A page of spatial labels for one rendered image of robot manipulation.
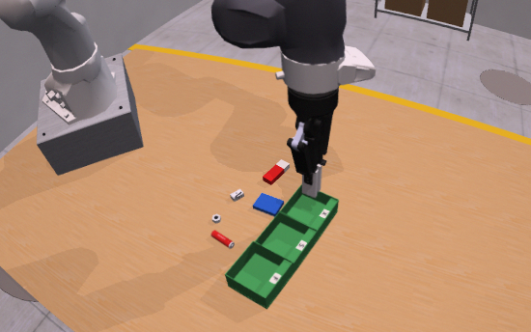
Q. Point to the red aa battery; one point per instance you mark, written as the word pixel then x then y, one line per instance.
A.
pixel 223 239

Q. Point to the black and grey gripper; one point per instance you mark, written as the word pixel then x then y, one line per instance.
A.
pixel 312 113

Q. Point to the red and white eraser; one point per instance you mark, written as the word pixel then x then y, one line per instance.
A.
pixel 276 172

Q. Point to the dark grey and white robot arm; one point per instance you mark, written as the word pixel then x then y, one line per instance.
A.
pixel 309 33

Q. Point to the green three-compartment bin rack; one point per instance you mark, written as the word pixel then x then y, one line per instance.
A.
pixel 260 273

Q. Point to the grey hex nut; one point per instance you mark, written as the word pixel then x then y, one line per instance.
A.
pixel 216 218

